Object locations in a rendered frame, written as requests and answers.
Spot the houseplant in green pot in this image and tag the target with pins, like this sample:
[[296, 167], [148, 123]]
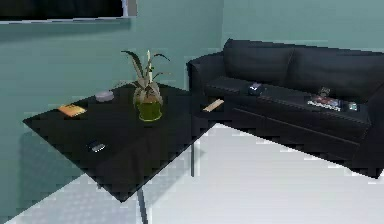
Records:
[[147, 96]]

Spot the black sofa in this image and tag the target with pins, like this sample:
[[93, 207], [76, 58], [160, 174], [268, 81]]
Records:
[[300, 73]]

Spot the tan pencil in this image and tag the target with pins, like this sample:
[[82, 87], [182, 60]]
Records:
[[213, 105]]

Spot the white candle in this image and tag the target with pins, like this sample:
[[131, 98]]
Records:
[[149, 65]]

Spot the small black box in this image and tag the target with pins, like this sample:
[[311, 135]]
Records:
[[256, 88]]

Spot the black table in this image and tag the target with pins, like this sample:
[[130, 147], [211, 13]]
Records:
[[120, 133]]

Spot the grey round bowl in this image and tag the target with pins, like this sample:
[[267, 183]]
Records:
[[104, 96]]

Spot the black remote control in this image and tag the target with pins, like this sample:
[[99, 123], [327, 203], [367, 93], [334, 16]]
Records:
[[96, 146]]

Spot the orange book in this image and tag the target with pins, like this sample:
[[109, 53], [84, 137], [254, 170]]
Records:
[[71, 110]]

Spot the colourful magazine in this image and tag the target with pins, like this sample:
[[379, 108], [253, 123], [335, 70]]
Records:
[[325, 101]]

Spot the small teal phone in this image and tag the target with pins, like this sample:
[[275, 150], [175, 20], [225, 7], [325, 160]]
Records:
[[352, 106]]

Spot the dark window with white frame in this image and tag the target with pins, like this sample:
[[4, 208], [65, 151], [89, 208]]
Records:
[[63, 8]]

